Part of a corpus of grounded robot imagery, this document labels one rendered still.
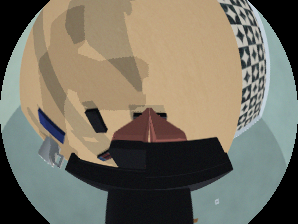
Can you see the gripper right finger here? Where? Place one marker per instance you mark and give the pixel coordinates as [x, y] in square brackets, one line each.
[163, 131]

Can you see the dark blue flat rectangular pad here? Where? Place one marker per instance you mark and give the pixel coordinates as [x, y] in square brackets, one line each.
[53, 129]

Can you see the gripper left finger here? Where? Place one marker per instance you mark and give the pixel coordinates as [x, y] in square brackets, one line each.
[136, 130]

